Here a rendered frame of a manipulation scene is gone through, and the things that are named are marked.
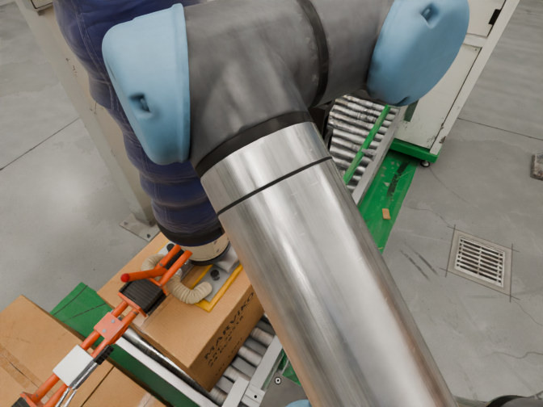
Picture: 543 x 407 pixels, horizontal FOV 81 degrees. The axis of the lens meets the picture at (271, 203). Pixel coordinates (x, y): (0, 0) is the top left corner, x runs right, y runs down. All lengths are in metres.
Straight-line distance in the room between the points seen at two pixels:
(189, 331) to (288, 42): 0.94
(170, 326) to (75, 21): 0.80
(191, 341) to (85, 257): 1.64
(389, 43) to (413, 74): 0.03
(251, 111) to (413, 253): 2.31
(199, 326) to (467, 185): 2.53
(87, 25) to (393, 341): 0.52
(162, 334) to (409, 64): 0.97
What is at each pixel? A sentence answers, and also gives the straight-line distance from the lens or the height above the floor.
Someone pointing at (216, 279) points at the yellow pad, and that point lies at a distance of 1.05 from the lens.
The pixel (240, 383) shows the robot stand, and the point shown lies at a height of 0.99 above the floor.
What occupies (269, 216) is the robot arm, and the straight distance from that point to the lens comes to 0.15.
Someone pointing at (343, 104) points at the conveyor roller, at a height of 0.53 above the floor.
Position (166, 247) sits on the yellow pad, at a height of 1.00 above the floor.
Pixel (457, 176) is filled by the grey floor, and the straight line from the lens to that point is 3.11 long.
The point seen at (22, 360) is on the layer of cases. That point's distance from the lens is 1.72.
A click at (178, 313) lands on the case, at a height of 0.95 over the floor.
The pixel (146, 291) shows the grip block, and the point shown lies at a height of 1.10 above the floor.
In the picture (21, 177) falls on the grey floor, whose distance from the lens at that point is 3.41.
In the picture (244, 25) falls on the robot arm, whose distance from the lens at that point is 0.18.
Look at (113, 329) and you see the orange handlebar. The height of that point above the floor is 1.09.
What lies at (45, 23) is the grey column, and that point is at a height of 1.41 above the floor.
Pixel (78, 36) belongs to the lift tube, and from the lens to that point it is 0.58.
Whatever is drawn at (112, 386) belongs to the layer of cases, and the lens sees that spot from 1.51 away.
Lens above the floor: 1.91
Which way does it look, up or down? 50 degrees down
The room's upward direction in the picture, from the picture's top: straight up
